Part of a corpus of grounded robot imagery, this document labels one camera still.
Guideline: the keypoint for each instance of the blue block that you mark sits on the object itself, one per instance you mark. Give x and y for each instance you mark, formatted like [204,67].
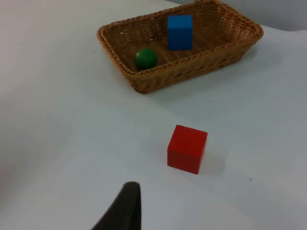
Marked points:
[180,33]

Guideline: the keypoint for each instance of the green ball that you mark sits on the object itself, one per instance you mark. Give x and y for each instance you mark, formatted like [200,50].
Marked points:
[145,59]

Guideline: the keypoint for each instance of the red cube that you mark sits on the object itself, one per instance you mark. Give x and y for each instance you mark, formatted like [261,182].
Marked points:
[185,151]

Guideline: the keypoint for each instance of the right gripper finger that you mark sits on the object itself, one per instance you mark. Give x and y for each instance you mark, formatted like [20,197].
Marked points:
[126,210]

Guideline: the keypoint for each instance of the brown wicker basket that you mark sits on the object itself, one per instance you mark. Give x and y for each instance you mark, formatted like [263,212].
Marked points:
[148,79]

